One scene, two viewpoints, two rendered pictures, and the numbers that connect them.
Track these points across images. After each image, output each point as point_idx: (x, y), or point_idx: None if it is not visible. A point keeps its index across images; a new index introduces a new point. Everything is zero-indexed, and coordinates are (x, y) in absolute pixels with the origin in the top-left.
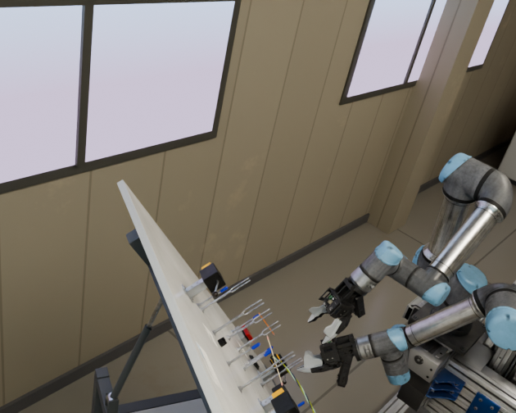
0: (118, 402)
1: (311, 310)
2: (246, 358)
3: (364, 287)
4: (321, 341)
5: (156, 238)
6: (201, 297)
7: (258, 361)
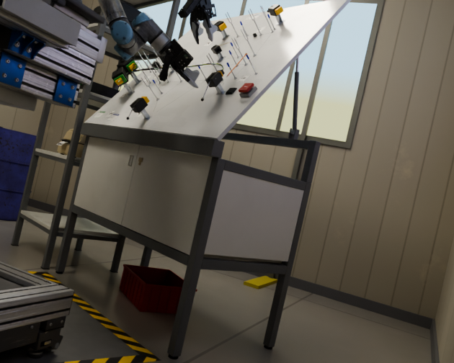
0: (290, 130)
1: (215, 29)
2: (238, 75)
3: None
4: (191, 60)
5: (311, 11)
6: (280, 40)
7: (225, 116)
